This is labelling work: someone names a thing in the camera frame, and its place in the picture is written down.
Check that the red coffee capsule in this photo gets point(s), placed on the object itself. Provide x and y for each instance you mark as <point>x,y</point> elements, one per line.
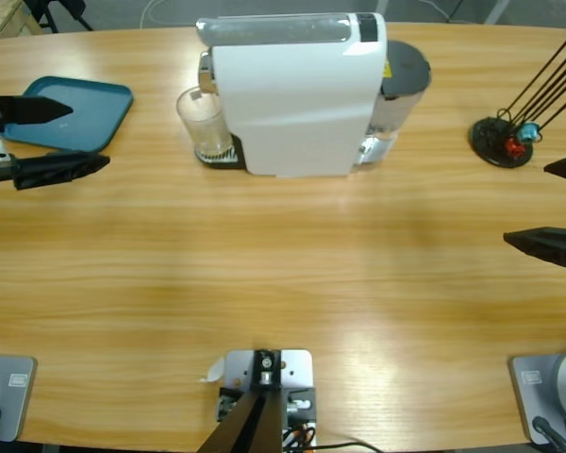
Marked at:
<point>514,146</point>

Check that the white capsule coffee machine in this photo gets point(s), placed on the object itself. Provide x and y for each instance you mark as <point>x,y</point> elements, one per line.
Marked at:
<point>287,94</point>

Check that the teal plastic tray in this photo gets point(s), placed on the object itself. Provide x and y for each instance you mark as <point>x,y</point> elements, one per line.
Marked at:
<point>94,108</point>

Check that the clear drinking glass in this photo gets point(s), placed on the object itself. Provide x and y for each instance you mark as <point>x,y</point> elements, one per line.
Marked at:
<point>203,127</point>

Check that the teal coffee capsule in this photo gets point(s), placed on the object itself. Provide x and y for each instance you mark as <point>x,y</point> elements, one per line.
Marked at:
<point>528,132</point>

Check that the grey table leg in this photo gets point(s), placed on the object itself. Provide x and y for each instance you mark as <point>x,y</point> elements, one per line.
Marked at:
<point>382,5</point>

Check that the white table frame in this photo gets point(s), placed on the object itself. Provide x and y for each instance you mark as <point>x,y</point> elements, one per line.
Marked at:
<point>498,10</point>

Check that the white camera mount dark post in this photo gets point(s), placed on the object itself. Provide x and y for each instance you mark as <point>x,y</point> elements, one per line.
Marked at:
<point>292,368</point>

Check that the wooden crate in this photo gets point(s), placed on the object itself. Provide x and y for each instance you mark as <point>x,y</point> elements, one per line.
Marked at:
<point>0,19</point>

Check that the black chair legs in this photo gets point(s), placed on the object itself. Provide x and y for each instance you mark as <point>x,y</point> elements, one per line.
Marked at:
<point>56,5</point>

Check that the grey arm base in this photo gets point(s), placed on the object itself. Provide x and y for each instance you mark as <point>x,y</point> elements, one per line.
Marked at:
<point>14,401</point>
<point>528,401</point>

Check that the black capsule holder stand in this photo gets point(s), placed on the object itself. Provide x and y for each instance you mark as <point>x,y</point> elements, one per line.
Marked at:
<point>488,137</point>

